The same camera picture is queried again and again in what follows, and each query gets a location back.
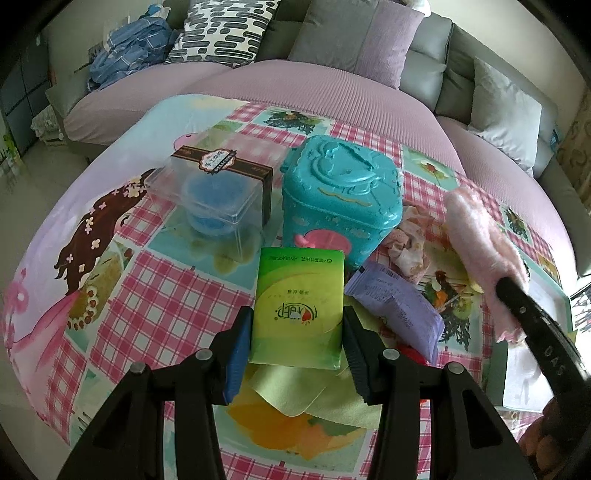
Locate pink fluffy knitted cloth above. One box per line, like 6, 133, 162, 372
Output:
443, 187, 532, 342

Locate grey cabinet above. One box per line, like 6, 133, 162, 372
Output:
0, 41, 51, 153

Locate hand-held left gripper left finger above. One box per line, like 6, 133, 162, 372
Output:
58, 307, 254, 480

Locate blue round container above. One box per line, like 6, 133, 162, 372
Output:
182, 178, 243, 236

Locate green cloth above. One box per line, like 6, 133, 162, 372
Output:
231, 360, 384, 416

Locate printed checkered tablecloth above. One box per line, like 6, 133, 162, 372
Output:
0, 92, 578, 480

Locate grey purple pillow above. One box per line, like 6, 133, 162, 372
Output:
288, 0, 426, 90

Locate purple packet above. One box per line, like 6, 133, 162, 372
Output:
345, 263, 446, 365

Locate teal plastic toy box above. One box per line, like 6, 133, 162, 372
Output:
279, 135, 403, 271

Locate black white patterned pillow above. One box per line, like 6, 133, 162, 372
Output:
165, 0, 280, 65

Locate black white patterned cloth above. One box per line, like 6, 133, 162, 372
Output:
570, 286, 591, 333

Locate grey sofa with pink cover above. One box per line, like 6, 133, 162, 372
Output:
44, 0, 591, 278

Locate clear plastic box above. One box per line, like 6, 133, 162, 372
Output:
144, 167, 266, 252

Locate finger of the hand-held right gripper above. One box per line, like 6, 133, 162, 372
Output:
496, 277, 591, 402

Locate teal cardboard box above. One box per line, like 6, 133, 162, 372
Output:
499, 258, 580, 414

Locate large green tissue pack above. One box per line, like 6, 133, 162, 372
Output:
248, 247, 346, 371

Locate light grey pillow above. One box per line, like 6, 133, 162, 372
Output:
466, 58, 543, 178

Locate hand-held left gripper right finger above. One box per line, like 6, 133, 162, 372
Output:
342, 307, 536, 480

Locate pink floral scrunchie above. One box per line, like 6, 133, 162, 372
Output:
385, 205, 435, 282

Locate blue clothes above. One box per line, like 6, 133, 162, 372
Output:
88, 16, 183, 90

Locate person's right hand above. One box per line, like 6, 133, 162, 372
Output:
519, 397, 591, 480

